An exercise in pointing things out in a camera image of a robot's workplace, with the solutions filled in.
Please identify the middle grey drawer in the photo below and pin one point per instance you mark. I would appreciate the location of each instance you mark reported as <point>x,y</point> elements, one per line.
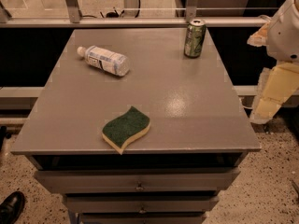
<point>141,203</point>

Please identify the green soda can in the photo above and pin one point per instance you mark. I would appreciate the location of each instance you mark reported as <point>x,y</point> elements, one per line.
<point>194,39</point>

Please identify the top grey drawer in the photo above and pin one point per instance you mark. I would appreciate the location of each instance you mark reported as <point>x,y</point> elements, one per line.
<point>75,182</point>

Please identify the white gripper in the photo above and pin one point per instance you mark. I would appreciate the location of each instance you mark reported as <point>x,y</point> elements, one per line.
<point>286,34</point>

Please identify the clear plastic water bottle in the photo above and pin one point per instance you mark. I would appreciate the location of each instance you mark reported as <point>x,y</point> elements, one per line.
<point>106,60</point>

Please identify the grey drawer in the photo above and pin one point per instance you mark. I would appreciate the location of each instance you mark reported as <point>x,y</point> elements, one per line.
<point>75,182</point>
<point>141,203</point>
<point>153,218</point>

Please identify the green and yellow sponge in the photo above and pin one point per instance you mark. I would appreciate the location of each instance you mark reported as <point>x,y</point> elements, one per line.
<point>125,129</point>

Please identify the bottom grey drawer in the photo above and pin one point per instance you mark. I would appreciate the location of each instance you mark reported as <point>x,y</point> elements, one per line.
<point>153,218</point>

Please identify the grey drawer cabinet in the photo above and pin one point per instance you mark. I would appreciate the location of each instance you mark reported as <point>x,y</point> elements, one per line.
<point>196,119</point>

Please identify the grey metal railing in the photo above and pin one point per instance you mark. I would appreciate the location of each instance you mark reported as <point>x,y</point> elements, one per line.
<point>67,13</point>

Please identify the black leather shoe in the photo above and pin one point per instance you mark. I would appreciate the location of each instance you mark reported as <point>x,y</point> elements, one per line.
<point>11,208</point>

